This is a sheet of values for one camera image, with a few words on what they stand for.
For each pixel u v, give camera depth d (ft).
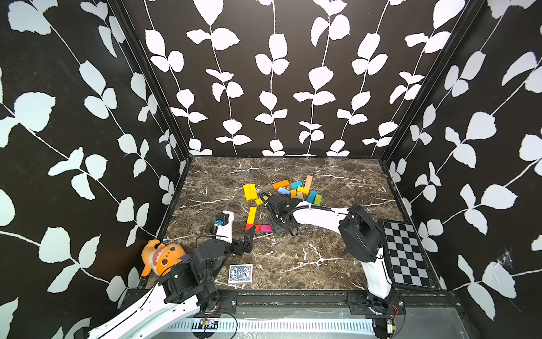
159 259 2.48
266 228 2.97
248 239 2.03
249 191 3.42
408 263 2.68
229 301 2.42
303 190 3.44
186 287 1.61
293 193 3.41
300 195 3.40
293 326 2.30
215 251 1.67
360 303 2.40
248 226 3.10
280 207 2.39
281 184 3.54
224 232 1.98
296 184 3.54
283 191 3.50
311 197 3.40
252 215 3.14
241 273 2.61
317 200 3.34
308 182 3.54
